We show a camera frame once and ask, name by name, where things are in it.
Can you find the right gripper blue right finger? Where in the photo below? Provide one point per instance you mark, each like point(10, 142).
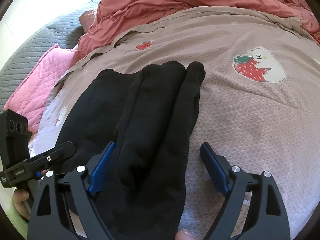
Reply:
point(266, 217)

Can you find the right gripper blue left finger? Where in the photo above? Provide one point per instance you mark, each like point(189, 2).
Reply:
point(50, 216)

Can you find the black garment with orange print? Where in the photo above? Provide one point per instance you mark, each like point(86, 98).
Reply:
point(150, 116)

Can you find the left hand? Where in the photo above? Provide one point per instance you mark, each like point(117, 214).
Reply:
point(20, 196)

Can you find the right hand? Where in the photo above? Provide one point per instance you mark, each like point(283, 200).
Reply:
point(184, 235)

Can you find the pink quilted pillow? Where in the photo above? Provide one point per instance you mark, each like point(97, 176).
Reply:
point(30, 97)

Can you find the grey quilted headboard cover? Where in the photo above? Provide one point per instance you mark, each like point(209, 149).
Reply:
point(65, 31)

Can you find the dusty pink small pillow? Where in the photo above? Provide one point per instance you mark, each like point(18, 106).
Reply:
point(87, 18)

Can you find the salmon red blanket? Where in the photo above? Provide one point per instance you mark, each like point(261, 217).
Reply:
point(116, 16)

